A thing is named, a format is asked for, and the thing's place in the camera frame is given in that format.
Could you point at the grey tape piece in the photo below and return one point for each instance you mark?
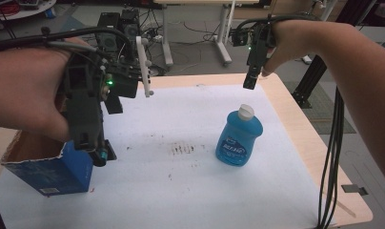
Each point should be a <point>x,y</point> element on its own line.
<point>354,189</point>

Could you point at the blue bottle with white cap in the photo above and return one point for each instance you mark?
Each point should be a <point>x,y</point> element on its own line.
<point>238,136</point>

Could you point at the white foam mat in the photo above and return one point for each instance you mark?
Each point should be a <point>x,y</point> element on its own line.
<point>181,178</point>

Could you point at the black metal stand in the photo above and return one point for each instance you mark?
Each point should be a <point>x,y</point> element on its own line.
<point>313,79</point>

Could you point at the person's right hand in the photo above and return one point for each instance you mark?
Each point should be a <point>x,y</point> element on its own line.
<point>286,41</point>

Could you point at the blue cardboard box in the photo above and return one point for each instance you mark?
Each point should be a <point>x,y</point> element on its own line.
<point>50,168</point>

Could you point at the black electronic equipment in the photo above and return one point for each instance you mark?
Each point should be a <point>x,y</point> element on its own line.
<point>120,25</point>

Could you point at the round white table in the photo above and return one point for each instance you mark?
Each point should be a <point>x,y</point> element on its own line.
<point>22,8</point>

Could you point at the person's left hand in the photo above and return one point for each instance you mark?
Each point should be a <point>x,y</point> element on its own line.
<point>22,92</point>

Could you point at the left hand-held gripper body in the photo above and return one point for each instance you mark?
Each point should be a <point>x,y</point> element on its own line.
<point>82,79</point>

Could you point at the white power strip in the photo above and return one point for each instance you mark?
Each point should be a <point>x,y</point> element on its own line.
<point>157,38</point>

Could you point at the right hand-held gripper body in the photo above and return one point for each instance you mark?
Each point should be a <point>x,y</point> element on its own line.
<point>257,41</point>

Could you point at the white table frame legs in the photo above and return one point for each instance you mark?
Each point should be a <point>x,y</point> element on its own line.
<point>224,41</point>

